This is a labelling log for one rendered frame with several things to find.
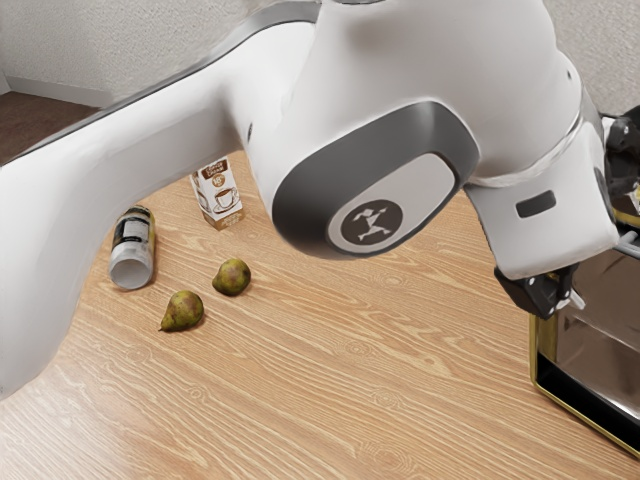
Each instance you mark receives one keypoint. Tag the oven with gold trim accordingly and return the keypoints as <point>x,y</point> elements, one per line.
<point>595,350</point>

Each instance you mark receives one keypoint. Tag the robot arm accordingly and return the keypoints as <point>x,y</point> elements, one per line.
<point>380,100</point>

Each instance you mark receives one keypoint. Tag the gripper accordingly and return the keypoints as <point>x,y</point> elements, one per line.
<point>530,295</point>

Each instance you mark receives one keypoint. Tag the brown and white coffee carton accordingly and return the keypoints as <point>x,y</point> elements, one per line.
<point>218,197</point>

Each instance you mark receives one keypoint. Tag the green brown pear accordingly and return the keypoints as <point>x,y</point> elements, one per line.
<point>231,276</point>
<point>183,311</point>

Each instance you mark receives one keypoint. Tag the silver can with dark label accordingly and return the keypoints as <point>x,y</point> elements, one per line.
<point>133,247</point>

